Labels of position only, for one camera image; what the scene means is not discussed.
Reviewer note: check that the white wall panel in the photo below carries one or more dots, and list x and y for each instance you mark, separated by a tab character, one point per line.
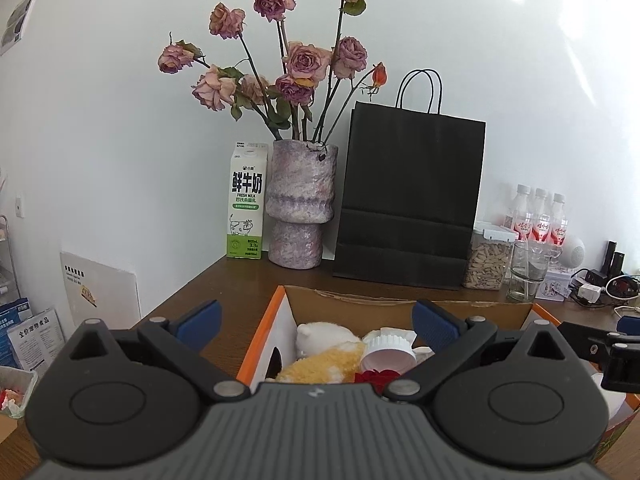
100	290

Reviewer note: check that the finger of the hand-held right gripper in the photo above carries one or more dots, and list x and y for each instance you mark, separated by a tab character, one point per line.
630	326
590	340

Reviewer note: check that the white printed tin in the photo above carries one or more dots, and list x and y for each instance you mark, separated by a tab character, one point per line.
556	285

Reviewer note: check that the printed leaflets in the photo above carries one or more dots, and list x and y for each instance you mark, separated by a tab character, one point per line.
40	337

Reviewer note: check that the clear jar of wooden pegs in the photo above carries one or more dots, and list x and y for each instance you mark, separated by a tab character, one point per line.
487	265

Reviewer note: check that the red cardboard box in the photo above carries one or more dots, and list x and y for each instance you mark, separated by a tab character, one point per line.
350	305

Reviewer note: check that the black paper bag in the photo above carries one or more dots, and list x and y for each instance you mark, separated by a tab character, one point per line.
410	185

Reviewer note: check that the black upright device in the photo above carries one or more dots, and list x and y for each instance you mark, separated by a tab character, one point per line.
614	257

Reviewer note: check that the white round speaker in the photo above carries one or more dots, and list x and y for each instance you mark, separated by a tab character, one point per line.
575	250

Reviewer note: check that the white plastic cotton swab container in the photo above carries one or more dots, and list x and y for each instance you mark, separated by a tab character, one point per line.
612	405

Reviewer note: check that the purple textured vase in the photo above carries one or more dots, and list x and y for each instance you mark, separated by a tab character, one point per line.
300	200

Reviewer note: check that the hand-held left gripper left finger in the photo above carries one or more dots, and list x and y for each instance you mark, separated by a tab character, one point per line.
200	325

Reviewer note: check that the white ribbed cap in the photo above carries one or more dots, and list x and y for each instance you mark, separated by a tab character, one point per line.
387	352

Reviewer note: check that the white wall switch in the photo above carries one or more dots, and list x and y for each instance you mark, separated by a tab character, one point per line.
19	205

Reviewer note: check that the red rose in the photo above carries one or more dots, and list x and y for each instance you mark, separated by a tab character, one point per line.
375	376

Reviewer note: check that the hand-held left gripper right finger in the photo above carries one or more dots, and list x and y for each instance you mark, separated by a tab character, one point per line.
435	325

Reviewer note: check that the yellow spotted plush toy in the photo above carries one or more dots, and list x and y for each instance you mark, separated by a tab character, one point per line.
320	365

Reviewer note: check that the white charger block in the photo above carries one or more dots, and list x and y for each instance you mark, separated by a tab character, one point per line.
589	292

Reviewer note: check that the wall poster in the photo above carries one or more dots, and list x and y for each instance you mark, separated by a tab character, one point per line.
17	22

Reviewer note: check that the white green milk carton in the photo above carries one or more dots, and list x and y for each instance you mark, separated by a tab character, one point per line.
247	200

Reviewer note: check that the dried pink roses bouquet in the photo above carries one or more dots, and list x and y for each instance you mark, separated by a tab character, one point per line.
305	60

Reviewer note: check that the blue printed box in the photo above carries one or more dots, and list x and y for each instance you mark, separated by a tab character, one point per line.
12	332

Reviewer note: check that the clear drinking glass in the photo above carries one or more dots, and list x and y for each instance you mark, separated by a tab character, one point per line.
525	285

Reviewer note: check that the red label water bottle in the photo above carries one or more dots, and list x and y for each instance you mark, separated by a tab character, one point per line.
521	210
557	222
540	217

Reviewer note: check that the clear basket with small items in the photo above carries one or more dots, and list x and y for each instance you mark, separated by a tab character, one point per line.
15	392

